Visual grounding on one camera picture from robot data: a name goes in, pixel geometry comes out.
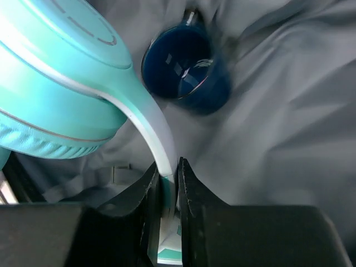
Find teal headphones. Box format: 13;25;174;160
1;1;182;266

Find dark blue mug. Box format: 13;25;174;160
141;8;231;115

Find black hard-shell suitcase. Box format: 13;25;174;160
13;1;355;245

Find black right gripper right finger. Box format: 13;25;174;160
178;158;349;266

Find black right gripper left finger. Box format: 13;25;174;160
1;162;160;266

